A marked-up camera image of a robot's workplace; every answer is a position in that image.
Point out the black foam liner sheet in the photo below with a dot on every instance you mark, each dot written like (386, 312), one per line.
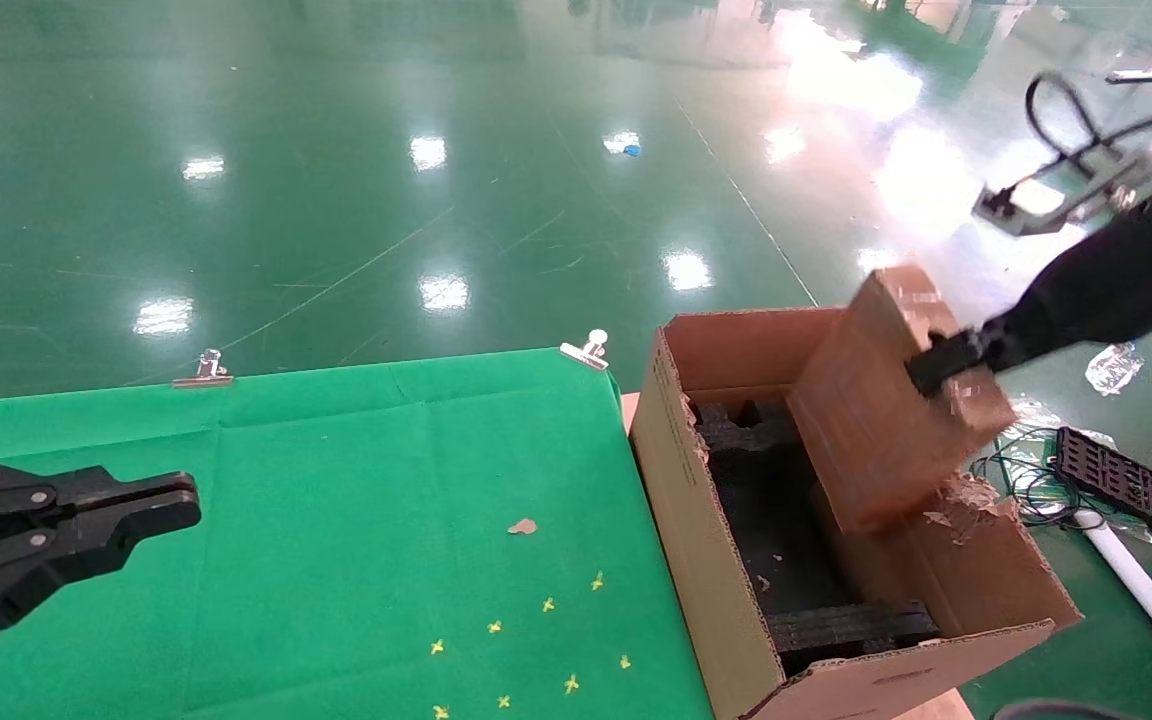
(776, 530)

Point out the open brown cardboard carton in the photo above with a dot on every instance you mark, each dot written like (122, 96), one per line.
(696, 540)

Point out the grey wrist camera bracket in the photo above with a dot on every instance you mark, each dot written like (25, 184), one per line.
(1006, 213)

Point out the white table leg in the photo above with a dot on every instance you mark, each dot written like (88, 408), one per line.
(1136, 582)

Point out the black plastic grid tray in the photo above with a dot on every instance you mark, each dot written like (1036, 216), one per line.
(1121, 485)

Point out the clear plastic wrap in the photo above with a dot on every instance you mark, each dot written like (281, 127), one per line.
(1114, 368)

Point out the tiny cardboard scrap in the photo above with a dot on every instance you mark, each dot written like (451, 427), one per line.
(523, 526)

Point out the small taped cardboard box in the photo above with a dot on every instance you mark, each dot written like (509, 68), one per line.
(866, 420)

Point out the green table cloth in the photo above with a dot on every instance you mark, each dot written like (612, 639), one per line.
(336, 480)

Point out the black foam block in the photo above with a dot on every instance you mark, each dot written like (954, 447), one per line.
(846, 630)

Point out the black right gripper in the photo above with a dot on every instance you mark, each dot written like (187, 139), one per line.
(1106, 290)

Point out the silver binder clip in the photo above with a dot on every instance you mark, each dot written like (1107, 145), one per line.
(206, 372)
(586, 352)

